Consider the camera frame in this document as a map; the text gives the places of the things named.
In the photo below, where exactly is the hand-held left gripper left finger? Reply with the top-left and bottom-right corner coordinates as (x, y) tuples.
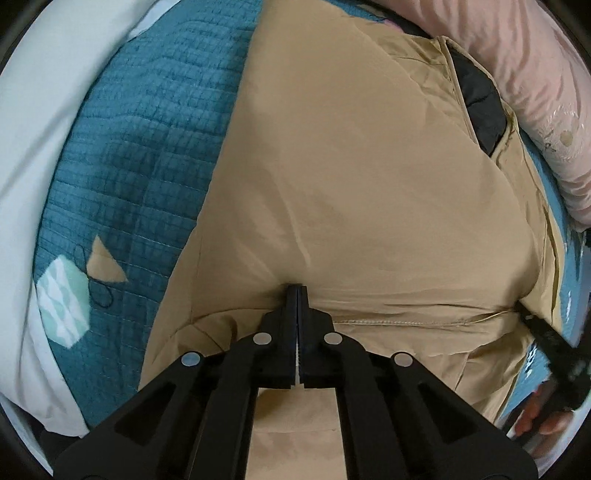
(54, 284), (297, 480)

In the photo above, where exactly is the teal quilted blanket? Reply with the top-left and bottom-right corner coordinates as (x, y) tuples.
(32, 0), (591, 444)

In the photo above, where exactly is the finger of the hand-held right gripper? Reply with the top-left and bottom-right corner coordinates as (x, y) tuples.
(514, 299), (563, 357)

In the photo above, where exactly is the person's right hand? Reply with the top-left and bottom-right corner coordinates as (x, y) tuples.
(514, 384), (574, 440)

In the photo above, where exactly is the pink pillow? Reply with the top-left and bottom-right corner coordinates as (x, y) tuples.
(383, 0), (591, 232)

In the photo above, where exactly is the tan jacket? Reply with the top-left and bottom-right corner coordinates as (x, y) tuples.
(139, 0), (568, 480)

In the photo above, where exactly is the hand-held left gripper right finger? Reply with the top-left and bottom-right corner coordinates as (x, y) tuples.
(298, 285), (539, 480)

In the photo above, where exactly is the white bed sheet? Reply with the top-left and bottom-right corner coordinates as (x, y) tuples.
(0, 0), (155, 439)

